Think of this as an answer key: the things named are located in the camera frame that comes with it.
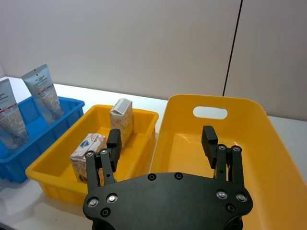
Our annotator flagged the blue plastic bin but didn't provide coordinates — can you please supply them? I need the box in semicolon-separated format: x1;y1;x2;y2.
0;96;85;184

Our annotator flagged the tall patterned paper carton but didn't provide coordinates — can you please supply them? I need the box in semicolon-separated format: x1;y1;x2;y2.
109;97;134;146

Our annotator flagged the large yellow plastic basket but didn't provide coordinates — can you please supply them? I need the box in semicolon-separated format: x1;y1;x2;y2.
149;94;307;230

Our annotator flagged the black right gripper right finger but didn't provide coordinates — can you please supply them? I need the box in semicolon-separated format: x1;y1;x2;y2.
201;126;245;189

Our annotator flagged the patterned carton with blue emblem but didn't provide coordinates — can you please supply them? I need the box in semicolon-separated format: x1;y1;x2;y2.
70;133;107;184

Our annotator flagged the grey cosmetic tube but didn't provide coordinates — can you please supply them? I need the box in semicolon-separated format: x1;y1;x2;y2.
21;63;64;125
0;78;30;150

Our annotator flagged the small yellow plastic bin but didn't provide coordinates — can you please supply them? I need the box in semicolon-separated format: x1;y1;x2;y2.
25;104;159;206

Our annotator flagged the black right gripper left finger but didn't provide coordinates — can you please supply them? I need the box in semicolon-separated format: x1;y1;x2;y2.
85;128;122;192

